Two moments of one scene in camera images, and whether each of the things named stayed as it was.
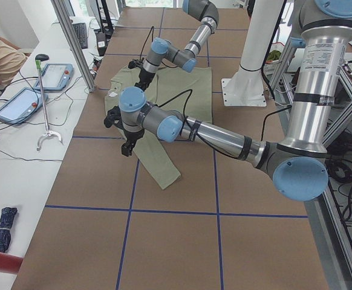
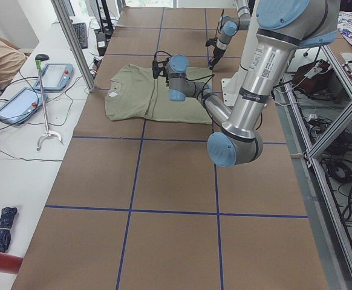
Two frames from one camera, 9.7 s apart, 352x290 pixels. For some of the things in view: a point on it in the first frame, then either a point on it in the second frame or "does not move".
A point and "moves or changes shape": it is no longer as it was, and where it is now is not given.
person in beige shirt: (1, 60) does not move
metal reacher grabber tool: (39, 58) does not move
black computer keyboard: (81, 32) does not move
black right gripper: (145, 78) -> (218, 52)
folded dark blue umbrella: (2, 238) does not move
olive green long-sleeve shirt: (189, 93) moves or changes shape
